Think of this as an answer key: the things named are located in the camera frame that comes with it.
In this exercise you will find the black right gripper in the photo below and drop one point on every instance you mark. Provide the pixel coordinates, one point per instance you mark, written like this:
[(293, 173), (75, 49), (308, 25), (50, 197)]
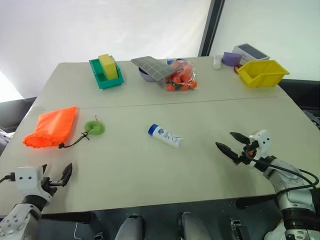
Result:
[(249, 153)]

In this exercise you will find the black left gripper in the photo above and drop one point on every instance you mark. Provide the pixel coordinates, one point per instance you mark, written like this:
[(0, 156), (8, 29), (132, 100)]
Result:
[(48, 186)]

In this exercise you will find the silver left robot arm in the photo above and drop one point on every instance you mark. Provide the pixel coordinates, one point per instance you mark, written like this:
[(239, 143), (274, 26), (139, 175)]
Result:
[(21, 215)]

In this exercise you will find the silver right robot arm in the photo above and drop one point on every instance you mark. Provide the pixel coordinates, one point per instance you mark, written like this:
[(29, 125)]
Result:
[(290, 192)]

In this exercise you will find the clear bag of orange toys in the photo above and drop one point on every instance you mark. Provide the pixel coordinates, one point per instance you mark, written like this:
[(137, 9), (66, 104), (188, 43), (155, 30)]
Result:
[(183, 76)]

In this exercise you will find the white tube with blue cap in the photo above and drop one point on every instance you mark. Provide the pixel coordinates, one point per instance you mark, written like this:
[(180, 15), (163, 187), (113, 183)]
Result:
[(166, 136)]

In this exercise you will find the yellow plastic bin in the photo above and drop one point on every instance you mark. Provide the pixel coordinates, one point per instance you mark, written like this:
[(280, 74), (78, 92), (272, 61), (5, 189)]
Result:
[(262, 73)]

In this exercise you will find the small white bottle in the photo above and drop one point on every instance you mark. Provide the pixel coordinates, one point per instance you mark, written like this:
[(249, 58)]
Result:
[(216, 63)]

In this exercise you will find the purple cup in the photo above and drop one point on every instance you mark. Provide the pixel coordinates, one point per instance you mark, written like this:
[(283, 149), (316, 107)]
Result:
[(231, 58)]

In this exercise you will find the black clamp under table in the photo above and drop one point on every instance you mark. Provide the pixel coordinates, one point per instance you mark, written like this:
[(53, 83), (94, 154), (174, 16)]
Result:
[(239, 230)]

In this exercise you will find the grey rounded shape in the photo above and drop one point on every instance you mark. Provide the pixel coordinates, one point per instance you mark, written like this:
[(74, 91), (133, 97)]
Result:
[(131, 227), (193, 226)]

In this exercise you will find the white box device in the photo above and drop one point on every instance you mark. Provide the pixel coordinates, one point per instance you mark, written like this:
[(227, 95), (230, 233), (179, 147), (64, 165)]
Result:
[(251, 52)]

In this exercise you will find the teal plastic bin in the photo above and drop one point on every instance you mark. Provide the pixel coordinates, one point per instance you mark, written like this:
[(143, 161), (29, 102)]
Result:
[(107, 80)]

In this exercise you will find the grey checked cloth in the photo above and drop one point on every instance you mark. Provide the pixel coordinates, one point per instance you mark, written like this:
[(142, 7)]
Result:
[(155, 68)]

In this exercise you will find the lavender bowl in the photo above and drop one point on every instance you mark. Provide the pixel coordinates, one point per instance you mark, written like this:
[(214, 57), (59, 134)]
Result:
[(145, 76)]

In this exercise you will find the yellow sponge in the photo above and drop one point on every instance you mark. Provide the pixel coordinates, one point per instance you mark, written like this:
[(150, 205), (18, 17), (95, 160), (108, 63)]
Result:
[(109, 67)]

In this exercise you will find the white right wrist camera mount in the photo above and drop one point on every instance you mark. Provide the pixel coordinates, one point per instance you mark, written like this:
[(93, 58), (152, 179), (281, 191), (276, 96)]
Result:
[(262, 140)]

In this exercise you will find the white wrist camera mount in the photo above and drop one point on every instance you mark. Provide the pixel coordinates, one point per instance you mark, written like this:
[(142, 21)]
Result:
[(262, 140), (27, 178)]

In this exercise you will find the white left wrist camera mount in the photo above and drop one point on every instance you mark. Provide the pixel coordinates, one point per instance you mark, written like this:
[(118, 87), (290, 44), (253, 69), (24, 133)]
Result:
[(27, 178)]

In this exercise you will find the black window post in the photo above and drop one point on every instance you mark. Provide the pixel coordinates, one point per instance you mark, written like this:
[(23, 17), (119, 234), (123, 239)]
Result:
[(212, 27)]

